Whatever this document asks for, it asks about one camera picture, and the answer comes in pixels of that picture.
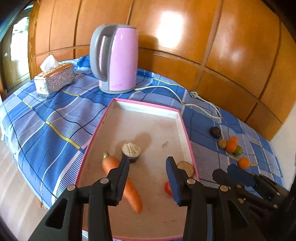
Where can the blue plaid tablecloth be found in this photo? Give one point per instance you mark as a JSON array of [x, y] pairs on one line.
[[48, 137]]

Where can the orange mandarin middle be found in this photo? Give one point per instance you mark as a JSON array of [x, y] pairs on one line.
[[230, 146]]

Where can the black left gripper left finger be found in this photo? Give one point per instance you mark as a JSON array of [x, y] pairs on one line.
[[64, 219]]

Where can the wooden framed doorway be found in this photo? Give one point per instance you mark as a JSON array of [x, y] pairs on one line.
[[14, 49]]

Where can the dark brown round fruit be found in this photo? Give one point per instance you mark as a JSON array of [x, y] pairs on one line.
[[215, 132]]

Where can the halved dark fruit pale flesh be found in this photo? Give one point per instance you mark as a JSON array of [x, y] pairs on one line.
[[187, 167]]

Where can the small brown kiwi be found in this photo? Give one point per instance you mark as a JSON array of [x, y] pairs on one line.
[[222, 143]]

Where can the red tomato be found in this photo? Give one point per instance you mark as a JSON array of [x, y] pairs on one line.
[[168, 189]]

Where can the pink electric kettle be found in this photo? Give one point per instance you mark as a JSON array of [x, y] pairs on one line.
[[113, 57]]

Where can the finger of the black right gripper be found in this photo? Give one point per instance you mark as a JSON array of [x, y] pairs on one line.
[[260, 183], [247, 193]]

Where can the pink rimmed white tray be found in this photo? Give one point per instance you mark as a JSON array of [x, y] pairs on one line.
[[159, 131]]

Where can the silver ornate tissue box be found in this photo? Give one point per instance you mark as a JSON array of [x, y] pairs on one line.
[[53, 77]]

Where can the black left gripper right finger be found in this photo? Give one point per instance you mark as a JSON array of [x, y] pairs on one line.
[[212, 214]]

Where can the orange mandarin rear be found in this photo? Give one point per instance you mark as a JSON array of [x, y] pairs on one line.
[[234, 139]]

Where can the orange carrot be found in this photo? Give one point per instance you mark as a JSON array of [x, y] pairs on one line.
[[130, 193]]

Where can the large orange mandarin front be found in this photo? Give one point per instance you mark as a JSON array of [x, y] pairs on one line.
[[244, 163]]

